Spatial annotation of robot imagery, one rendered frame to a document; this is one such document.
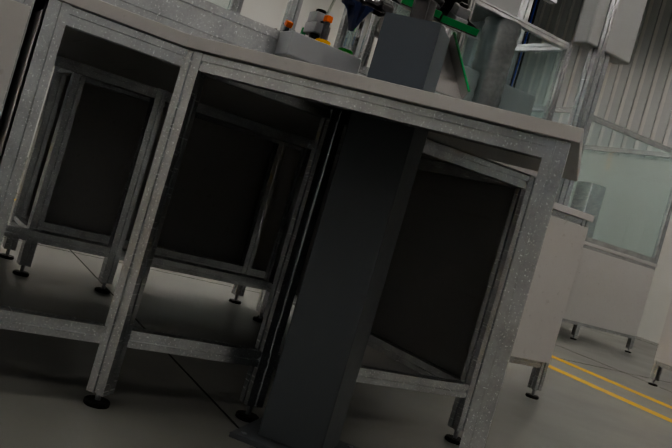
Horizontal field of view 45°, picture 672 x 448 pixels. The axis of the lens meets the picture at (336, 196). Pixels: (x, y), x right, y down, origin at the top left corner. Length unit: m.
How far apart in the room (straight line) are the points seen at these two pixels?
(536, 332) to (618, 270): 4.48
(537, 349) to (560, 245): 0.47
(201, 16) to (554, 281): 2.26
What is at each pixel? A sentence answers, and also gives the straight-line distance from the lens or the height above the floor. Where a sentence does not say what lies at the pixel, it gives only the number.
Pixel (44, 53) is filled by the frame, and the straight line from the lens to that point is 1.82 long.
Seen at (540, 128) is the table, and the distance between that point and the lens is 1.65.
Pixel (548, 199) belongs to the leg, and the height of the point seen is 0.71.
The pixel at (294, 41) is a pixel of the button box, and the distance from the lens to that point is 2.01.
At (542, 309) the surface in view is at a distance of 3.73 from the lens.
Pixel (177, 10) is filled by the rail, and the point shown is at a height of 0.91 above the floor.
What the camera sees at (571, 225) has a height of 0.79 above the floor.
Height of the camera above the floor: 0.59
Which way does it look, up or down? 1 degrees up
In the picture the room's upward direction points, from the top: 16 degrees clockwise
